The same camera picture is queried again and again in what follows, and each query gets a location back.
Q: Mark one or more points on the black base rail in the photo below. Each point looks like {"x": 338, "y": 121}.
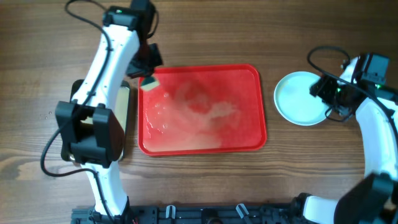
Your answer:
{"x": 241, "y": 213}

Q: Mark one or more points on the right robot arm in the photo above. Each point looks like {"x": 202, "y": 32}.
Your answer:
{"x": 360, "y": 92}

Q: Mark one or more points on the black tray with water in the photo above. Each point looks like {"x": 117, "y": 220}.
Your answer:
{"x": 122, "y": 105}

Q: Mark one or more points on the green yellow sponge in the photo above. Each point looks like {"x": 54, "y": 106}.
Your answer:
{"x": 149, "y": 83}

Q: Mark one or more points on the red plastic tray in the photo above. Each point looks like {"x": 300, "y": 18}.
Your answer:
{"x": 201, "y": 110}

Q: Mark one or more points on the light blue plate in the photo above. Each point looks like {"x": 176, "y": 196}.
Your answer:
{"x": 294, "y": 102}

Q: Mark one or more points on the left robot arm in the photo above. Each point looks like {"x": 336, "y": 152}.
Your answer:
{"x": 123, "y": 31}

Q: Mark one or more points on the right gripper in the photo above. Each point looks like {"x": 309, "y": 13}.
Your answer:
{"x": 322, "y": 86}

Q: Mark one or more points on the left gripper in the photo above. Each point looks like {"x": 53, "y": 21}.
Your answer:
{"x": 134, "y": 71}

